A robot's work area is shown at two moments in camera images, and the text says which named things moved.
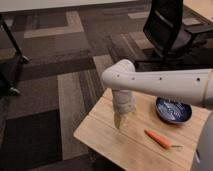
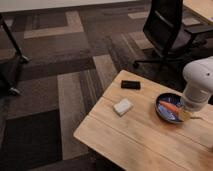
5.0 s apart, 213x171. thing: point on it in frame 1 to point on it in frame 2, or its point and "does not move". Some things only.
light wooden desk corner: x=202 y=7 does not move
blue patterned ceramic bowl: x=173 y=110 does not move
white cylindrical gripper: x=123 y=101 to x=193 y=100
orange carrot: x=161 y=140 to x=170 y=106
